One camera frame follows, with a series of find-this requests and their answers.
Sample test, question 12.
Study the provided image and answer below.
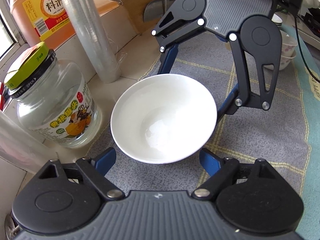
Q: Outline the clear plastic wrap roll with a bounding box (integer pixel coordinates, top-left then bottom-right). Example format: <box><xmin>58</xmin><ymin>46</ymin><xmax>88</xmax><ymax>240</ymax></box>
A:
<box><xmin>54</xmin><ymin>0</ymin><xmax>120</xmax><ymax>83</ymax></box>

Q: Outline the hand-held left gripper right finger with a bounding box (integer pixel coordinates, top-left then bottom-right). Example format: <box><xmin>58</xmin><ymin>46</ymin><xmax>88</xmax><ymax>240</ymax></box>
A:
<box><xmin>192</xmin><ymin>148</ymin><xmax>283</xmax><ymax>200</ymax></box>

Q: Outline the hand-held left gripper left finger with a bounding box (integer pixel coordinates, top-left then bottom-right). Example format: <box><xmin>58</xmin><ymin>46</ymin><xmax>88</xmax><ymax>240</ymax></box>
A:
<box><xmin>37</xmin><ymin>147</ymin><xmax>125</xmax><ymax>200</ymax></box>

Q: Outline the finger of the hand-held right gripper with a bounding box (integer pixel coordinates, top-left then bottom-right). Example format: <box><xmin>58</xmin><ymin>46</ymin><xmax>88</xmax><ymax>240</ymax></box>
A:
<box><xmin>215</xmin><ymin>32</ymin><xmax>282</xmax><ymax>124</ymax></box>
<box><xmin>151</xmin><ymin>6</ymin><xmax>205</xmax><ymax>75</ymax></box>

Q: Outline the bamboo cutting board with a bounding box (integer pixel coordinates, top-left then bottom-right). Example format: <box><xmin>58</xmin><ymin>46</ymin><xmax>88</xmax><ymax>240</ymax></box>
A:
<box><xmin>96</xmin><ymin>0</ymin><xmax>195</xmax><ymax>34</ymax></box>

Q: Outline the black cable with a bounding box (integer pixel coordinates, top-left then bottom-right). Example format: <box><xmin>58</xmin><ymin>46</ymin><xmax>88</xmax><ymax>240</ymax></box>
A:
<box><xmin>294</xmin><ymin>12</ymin><xmax>320</xmax><ymax>83</ymax></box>

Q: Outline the black handled kitchen knife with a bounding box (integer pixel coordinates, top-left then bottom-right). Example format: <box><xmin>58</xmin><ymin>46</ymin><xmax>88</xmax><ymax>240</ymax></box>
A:
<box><xmin>144</xmin><ymin>0</ymin><xmax>173</xmax><ymax>22</ymax></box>

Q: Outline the glass jar green lid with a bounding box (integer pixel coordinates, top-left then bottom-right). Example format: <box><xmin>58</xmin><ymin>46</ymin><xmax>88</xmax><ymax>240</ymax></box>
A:
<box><xmin>4</xmin><ymin>42</ymin><xmax>103</xmax><ymax>148</ymax></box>

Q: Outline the grey and teal checked towel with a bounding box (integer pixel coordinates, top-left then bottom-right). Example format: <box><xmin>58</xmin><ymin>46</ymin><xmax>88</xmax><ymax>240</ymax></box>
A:
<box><xmin>85</xmin><ymin>25</ymin><xmax>320</xmax><ymax>205</ymax></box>

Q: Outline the large orange cooking wine jug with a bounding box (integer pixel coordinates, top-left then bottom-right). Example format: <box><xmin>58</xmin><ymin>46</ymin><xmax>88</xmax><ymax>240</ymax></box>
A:
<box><xmin>10</xmin><ymin>0</ymin><xmax>78</xmax><ymax>49</ymax></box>

